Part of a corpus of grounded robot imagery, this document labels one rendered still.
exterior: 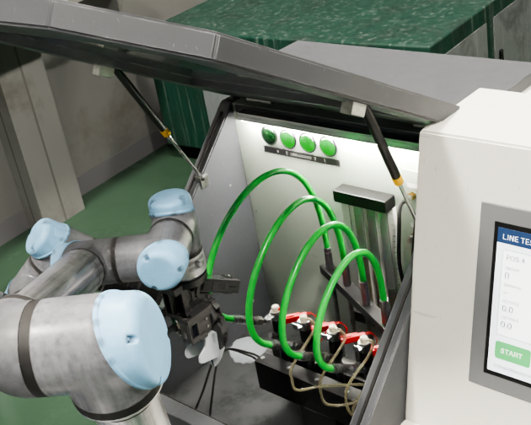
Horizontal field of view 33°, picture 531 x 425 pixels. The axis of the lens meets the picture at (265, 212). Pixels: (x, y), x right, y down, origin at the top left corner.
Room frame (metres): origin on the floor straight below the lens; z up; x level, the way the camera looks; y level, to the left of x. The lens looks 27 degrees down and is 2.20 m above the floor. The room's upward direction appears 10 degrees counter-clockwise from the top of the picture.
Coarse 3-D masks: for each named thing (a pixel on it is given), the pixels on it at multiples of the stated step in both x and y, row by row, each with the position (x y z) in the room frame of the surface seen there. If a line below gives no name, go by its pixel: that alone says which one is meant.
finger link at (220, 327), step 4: (216, 312) 1.35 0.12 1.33; (220, 316) 1.35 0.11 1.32; (220, 320) 1.34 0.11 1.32; (224, 320) 1.34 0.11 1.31; (216, 324) 1.34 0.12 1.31; (220, 324) 1.34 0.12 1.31; (224, 324) 1.34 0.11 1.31; (212, 328) 1.35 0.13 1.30; (216, 328) 1.34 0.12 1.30; (220, 328) 1.33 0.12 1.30; (224, 328) 1.34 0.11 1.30; (220, 332) 1.34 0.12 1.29; (224, 332) 1.34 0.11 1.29; (220, 336) 1.34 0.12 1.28; (224, 336) 1.34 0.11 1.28; (220, 340) 1.34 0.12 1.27; (224, 340) 1.34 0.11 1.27; (220, 344) 1.34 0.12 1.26; (224, 344) 1.35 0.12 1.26; (220, 348) 1.34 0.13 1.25
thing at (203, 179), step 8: (120, 72) 1.87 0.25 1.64; (120, 80) 1.88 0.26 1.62; (128, 80) 1.89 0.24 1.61; (128, 88) 1.88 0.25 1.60; (136, 96) 1.89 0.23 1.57; (144, 104) 1.90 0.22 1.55; (152, 112) 1.91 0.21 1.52; (152, 120) 1.91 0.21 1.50; (160, 120) 1.92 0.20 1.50; (160, 128) 1.92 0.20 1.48; (168, 136) 1.93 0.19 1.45; (176, 144) 1.94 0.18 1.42; (192, 168) 1.96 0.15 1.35; (200, 176) 1.97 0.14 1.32; (208, 184) 1.98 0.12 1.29
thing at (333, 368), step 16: (352, 256) 1.48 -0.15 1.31; (368, 256) 1.52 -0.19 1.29; (336, 272) 1.45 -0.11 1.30; (384, 288) 1.54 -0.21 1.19; (320, 304) 1.41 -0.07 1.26; (384, 304) 1.54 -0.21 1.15; (320, 320) 1.40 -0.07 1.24; (384, 320) 1.54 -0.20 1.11; (320, 352) 1.39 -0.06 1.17; (320, 368) 1.39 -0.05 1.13; (336, 368) 1.41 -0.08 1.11; (352, 368) 1.44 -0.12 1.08
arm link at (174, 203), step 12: (168, 192) 1.37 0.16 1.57; (180, 192) 1.36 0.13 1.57; (156, 204) 1.33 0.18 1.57; (168, 204) 1.32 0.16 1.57; (180, 204) 1.33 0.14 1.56; (192, 204) 1.35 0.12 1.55; (156, 216) 1.33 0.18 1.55; (168, 216) 1.32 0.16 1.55; (180, 216) 1.32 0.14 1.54; (192, 216) 1.34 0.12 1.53; (192, 228) 1.32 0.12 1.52; (192, 252) 1.33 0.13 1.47
